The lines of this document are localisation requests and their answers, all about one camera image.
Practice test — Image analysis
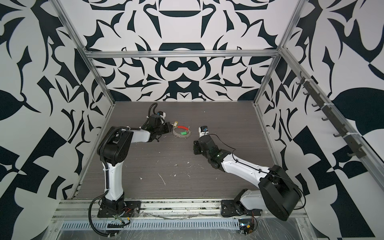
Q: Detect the red key tag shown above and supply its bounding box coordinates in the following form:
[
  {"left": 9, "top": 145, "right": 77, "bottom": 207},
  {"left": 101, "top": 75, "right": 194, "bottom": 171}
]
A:
[{"left": 177, "top": 126, "right": 190, "bottom": 131}]

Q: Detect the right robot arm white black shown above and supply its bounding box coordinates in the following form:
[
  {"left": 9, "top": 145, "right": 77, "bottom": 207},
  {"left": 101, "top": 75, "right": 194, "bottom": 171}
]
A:
[{"left": 194, "top": 135, "right": 304, "bottom": 221}]

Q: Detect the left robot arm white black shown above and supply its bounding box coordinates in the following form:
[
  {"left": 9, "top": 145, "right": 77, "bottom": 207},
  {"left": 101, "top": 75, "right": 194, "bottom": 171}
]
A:
[{"left": 88, "top": 103, "right": 172, "bottom": 238}]

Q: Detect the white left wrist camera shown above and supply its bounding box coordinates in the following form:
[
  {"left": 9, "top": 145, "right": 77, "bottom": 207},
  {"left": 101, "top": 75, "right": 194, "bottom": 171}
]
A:
[{"left": 156, "top": 111, "right": 166, "bottom": 119}]

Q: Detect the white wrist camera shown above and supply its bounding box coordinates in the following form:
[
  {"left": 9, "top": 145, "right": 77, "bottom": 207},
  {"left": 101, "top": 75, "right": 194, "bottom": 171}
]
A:
[
  {"left": 156, "top": 111, "right": 166, "bottom": 119},
  {"left": 199, "top": 126, "right": 209, "bottom": 138}
]

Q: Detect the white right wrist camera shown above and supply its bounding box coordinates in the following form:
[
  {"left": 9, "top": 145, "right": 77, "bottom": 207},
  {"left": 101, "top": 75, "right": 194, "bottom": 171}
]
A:
[{"left": 199, "top": 126, "right": 209, "bottom": 138}]

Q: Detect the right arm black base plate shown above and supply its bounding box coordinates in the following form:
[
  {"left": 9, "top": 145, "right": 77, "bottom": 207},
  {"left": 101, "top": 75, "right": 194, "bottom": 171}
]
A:
[{"left": 221, "top": 200, "right": 244, "bottom": 218}]

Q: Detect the white slotted cable duct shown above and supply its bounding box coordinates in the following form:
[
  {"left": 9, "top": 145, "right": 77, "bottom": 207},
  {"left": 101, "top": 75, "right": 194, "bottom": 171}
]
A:
[{"left": 61, "top": 219, "right": 240, "bottom": 231}]

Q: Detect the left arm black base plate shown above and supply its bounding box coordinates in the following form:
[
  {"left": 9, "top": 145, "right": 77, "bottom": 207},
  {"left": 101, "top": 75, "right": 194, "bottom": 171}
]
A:
[{"left": 97, "top": 200, "right": 142, "bottom": 218}]

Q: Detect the aluminium frame crossbar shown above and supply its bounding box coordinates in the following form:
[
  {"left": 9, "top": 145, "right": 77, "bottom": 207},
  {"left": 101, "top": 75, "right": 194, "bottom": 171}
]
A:
[{"left": 85, "top": 50, "right": 278, "bottom": 59}]

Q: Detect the black wall hook rail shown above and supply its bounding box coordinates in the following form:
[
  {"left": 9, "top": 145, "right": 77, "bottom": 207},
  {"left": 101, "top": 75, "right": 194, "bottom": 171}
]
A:
[{"left": 297, "top": 73, "right": 367, "bottom": 159}]

